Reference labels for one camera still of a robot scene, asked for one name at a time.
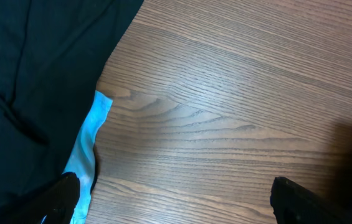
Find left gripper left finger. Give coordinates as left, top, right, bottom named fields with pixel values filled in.
left=0, top=172, right=80, bottom=224

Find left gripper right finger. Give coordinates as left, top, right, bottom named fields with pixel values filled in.
left=270, top=177, right=352, bottom=224

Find light blue shirt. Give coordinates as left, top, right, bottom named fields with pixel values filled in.
left=36, top=88, right=112, bottom=223

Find black shirt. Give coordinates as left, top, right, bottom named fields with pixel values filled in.
left=0, top=0, right=142, bottom=207

